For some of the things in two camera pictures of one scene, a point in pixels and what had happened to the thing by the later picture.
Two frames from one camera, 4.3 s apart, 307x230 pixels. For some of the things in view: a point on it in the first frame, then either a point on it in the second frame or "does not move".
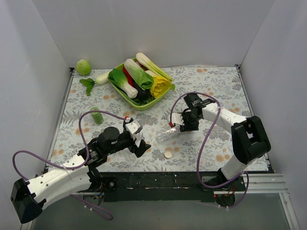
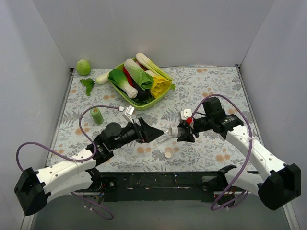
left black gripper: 134,145 -> 139,131
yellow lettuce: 160,84 does not move
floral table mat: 91,104 does not move
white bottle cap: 168,154 does not move
